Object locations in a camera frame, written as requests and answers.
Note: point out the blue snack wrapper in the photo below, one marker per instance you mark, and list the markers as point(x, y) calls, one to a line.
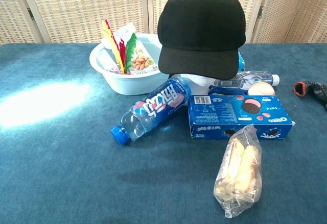
point(224, 90)

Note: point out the small blue Oreo box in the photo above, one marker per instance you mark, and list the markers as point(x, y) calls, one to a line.
point(241, 62)

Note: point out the metal screen hinge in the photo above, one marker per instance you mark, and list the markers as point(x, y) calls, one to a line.
point(260, 11)
point(30, 13)

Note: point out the colourful feather shuttlecock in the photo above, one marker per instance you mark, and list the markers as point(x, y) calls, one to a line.
point(115, 45)

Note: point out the clear bag of purple bands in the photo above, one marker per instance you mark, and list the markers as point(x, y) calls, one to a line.
point(107, 60)

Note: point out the clear water bottle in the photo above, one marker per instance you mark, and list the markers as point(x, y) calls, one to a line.
point(245, 79)

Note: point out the blue Pepsi bottle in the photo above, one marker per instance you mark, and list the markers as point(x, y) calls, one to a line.
point(158, 104)

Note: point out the black baseball cap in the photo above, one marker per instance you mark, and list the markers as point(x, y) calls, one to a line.
point(199, 30)

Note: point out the woven folding screen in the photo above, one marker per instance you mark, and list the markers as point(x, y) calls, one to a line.
point(76, 9)

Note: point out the blue velvet tablecloth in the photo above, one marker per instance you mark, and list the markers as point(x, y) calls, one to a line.
point(76, 170)

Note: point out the white snack packet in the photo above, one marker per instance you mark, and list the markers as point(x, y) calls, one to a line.
point(125, 32)

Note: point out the large blue Oreo box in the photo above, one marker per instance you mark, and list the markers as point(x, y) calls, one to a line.
point(217, 114)

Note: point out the bread in clear bag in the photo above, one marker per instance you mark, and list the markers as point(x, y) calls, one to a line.
point(237, 173)

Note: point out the light blue plastic basin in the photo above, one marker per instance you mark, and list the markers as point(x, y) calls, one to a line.
point(132, 84)

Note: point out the almond snack packet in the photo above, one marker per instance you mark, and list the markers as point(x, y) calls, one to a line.
point(140, 62)

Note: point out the round peach bun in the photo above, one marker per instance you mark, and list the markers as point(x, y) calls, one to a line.
point(261, 89)

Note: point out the white foam mannequin head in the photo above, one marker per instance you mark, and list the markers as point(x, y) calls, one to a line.
point(199, 84)

